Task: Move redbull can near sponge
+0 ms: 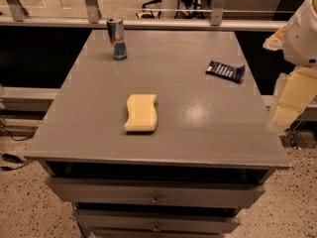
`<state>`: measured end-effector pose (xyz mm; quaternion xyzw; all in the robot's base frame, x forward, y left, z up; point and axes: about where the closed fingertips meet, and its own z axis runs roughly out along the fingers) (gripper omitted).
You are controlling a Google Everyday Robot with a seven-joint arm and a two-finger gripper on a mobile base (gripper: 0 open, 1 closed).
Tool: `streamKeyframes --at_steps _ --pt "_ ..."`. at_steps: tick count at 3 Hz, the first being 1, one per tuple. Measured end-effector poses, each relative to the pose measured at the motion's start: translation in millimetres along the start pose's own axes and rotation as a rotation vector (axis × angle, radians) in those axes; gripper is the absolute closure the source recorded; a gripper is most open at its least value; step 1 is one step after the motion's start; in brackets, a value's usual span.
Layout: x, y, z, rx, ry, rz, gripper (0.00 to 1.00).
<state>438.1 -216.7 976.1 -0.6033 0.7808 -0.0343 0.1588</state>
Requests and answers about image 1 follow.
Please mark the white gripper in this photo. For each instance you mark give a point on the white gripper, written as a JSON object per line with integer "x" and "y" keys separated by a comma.
{"x": 302, "y": 39}

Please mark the redbull can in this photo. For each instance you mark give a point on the redbull can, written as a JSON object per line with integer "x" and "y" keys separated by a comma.
{"x": 115, "y": 29}

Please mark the yellow sponge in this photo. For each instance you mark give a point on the yellow sponge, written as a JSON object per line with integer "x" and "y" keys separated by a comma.
{"x": 142, "y": 115}

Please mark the blue snack packet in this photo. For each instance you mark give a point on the blue snack packet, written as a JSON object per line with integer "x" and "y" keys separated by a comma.
{"x": 232, "y": 73}

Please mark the grey drawer cabinet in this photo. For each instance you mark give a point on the grey drawer cabinet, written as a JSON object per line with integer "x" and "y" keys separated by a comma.
{"x": 153, "y": 146}

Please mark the top drawer with knob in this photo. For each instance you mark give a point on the top drawer with knob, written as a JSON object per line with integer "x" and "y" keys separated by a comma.
{"x": 156, "y": 193}

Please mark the drawer with knob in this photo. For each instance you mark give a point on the drawer with knob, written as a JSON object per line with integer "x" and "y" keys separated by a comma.
{"x": 156, "y": 193}
{"x": 155, "y": 222}

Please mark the metal railing frame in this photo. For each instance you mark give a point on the metal railing frame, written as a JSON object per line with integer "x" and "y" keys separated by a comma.
{"x": 220, "y": 15}

